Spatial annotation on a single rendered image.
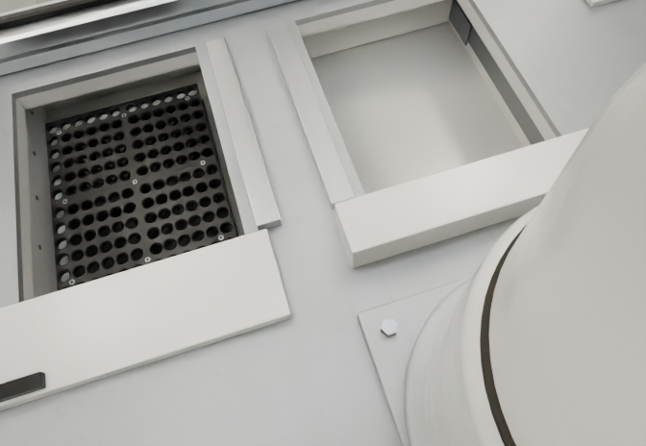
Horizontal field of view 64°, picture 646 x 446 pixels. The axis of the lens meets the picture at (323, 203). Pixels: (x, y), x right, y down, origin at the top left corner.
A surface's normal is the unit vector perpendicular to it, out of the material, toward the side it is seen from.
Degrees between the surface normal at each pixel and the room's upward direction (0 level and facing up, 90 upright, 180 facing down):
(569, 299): 75
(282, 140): 0
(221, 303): 0
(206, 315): 0
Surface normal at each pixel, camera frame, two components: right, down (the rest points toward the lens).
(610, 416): -0.93, 0.14
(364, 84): -0.04, -0.47
